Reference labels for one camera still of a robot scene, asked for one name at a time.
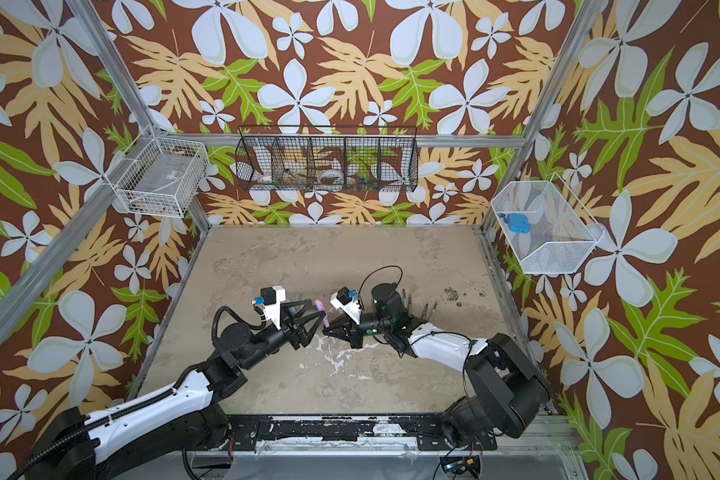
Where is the black wire basket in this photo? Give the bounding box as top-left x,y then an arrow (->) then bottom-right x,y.
232,125 -> 420,192

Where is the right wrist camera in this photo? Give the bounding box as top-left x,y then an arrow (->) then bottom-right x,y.
330,287 -> 362,325

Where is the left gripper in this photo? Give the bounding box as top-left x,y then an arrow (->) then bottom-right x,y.
240,297 -> 323,374

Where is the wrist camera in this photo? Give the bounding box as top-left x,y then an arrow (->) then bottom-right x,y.
330,287 -> 362,325
252,285 -> 286,330

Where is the pink pen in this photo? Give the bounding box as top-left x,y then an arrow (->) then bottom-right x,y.
315,300 -> 330,328

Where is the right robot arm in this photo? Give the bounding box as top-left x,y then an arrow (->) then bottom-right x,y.
323,283 -> 552,448

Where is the white wire basket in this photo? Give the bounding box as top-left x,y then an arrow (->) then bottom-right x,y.
108,135 -> 209,218
491,174 -> 605,276

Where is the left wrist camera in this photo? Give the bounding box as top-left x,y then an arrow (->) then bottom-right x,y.
252,285 -> 286,330

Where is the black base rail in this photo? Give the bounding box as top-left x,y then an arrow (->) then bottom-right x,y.
197,413 -> 497,453

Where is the white tape roll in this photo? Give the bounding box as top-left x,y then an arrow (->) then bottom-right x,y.
317,169 -> 344,185

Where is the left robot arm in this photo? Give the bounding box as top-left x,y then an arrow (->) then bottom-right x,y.
10,300 -> 326,479

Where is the white wire basket left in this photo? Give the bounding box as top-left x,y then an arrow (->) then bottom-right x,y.
108,135 -> 209,218

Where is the blue object in basket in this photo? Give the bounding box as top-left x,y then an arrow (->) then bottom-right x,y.
504,213 -> 531,234

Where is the white wire basket right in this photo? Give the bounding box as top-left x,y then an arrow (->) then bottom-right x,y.
491,174 -> 605,276

